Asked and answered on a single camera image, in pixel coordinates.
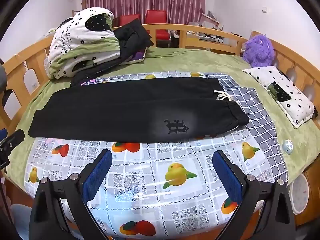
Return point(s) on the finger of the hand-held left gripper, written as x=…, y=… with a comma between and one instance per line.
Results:
x=15, y=137

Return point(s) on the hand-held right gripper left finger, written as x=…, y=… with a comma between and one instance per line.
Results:
x=98, y=173

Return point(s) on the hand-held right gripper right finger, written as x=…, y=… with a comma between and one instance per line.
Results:
x=227, y=175

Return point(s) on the black pants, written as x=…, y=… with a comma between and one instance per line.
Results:
x=125, y=112

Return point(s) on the fruit print plastic tablecloth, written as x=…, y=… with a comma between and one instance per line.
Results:
x=150, y=180

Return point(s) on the grey checked cloth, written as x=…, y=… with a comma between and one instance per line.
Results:
x=262, y=120

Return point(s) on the small white round device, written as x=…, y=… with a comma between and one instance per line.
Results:
x=288, y=146

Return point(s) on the white bucket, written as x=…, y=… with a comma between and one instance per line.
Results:
x=300, y=195

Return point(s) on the light blue cloth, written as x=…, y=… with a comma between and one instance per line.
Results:
x=21, y=217

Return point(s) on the lilac patterned cloth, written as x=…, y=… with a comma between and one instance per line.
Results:
x=86, y=81

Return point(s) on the black padded jacket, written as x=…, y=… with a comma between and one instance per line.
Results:
x=85, y=73

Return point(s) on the flower print pillow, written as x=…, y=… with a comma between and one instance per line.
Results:
x=295, y=97

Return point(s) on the folded flower print quilt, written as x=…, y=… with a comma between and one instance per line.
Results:
x=75, y=37

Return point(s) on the green plush blanket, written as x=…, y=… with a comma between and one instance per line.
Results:
x=200, y=60

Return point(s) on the purple cloth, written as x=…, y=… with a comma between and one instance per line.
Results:
x=137, y=55

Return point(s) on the purple plush toy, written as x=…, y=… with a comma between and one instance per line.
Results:
x=257, y=51

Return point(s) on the black coat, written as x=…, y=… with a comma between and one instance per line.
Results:
x=130, y=37

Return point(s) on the pile of cardboard boxes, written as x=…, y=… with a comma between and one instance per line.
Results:
x=210, y=20

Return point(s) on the red chair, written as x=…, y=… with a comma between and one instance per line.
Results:
x=156, y=17
x=128, y=20

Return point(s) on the wooden bed frame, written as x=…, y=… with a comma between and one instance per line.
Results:
x=200, y=33

